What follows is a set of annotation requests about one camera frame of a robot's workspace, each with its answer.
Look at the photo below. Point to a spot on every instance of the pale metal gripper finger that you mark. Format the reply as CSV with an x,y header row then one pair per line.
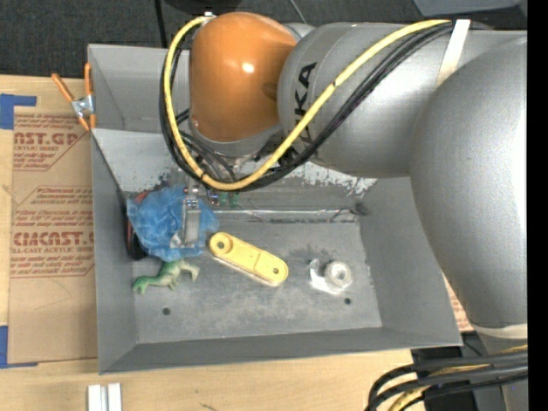
x,y
192,225
176,241

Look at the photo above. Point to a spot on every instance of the blue crumpled cloth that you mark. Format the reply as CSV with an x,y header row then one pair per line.
x,y
156,221

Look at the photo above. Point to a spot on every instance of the green toy dinosaur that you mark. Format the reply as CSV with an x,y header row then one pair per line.
x,y
164,274

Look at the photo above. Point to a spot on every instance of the red and black toy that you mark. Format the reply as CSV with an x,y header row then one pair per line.
x,y
133,246

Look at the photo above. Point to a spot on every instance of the yellow flat bar with holes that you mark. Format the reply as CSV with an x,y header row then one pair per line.
x,y
250,258

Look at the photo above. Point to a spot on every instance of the grey metal bin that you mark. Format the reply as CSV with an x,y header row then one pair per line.
x,y
257,315

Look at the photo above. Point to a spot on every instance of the brown cardboard board, red print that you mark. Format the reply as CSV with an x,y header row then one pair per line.
x,y
47,212

